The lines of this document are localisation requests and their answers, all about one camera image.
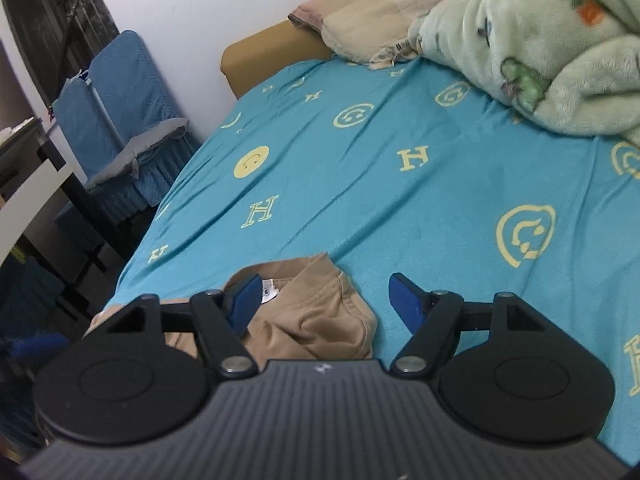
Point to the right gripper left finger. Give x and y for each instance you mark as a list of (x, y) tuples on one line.
[(217, 319)]

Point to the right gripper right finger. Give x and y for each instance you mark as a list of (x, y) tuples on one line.
[(437, 319)]

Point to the tan khaki garment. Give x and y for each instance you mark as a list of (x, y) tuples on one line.
[(311, 311)]

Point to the teal patterned bed sheet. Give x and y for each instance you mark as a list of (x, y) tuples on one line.
[(412, 170)]

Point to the white dark desk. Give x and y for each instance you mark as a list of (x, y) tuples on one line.
[(53, 174)]

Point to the blue covered chair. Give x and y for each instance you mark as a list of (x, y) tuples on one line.
[(124, 128)]

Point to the mustard yellow headboard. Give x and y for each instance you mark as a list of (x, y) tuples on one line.
[(256, 58)]

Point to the green fleece blanket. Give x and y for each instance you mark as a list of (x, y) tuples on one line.
[(570, 66)]

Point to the beige patchwork pillow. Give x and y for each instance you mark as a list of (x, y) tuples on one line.
[(367, 32)]

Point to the dark window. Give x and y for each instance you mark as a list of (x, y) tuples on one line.
[(58, 39)]

